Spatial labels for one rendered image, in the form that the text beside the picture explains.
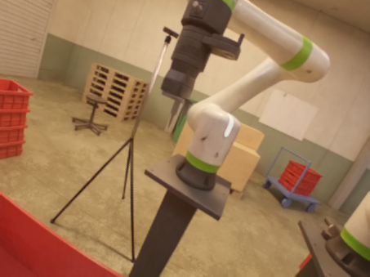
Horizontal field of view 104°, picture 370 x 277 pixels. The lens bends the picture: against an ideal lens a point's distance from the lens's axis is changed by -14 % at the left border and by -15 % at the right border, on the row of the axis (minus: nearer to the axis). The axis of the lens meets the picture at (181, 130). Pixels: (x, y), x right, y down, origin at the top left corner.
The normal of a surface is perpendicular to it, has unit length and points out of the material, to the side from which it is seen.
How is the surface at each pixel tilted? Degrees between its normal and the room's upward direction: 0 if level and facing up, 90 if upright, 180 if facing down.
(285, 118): 90
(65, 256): 90
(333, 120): 90
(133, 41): 90
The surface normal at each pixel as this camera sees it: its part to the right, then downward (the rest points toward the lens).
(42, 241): -0.20, 0.15
